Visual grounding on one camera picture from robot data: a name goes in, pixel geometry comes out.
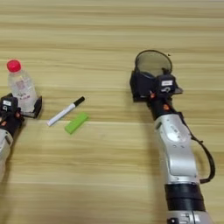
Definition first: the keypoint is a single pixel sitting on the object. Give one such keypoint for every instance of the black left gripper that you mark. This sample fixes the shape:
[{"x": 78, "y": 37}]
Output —
[{"x": 11, "y": 124}]

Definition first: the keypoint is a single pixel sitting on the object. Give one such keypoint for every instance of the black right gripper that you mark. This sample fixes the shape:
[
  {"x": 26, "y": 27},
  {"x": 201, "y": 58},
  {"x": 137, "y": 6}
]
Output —
[{"x": 162, "y": 109}]

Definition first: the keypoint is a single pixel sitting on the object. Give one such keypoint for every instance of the black mesh cup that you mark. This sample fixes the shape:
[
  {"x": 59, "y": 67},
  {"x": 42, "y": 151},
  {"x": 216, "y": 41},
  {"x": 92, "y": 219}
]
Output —
[{"x": 153, "y": 62}]

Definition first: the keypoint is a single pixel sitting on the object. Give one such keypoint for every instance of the clear bottle with red cap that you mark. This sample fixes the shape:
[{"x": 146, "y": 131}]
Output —
[{"x": 22, "y": 87}]

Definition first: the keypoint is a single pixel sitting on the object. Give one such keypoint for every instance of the green rectangular block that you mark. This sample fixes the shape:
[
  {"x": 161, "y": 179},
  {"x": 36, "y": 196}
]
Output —
[{"x": 76, "y": 123}]

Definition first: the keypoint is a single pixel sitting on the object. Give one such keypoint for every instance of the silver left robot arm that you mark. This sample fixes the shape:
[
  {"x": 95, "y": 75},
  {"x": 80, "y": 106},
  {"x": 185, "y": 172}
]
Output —
[{"x": 4, "y": 145}]

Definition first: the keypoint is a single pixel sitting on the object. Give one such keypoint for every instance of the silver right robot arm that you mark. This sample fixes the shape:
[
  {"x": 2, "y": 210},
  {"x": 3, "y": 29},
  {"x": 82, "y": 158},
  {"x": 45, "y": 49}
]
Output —
[{"x": 175, "y": 151}]

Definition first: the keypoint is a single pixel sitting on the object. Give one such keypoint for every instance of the labelled box on right gripper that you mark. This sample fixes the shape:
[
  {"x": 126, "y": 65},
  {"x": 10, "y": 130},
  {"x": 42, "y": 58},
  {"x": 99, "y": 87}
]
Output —
[{"x": 166, "y": 84}]

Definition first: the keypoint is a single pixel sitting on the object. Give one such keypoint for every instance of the labelled box on gripper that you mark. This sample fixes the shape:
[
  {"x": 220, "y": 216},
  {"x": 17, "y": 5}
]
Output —
[
  {"x": 166, "y": 84},
  {"x": 8, "y": 105}
]

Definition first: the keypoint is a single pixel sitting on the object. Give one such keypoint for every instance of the white marker with black cap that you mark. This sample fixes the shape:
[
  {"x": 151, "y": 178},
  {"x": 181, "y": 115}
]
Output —
[{"x": 62, "y": 113}]

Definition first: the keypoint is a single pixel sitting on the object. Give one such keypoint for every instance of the labelled box on left gripper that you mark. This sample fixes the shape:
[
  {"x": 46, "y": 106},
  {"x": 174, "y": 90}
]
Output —
[{"x": 8, "y": 105}]

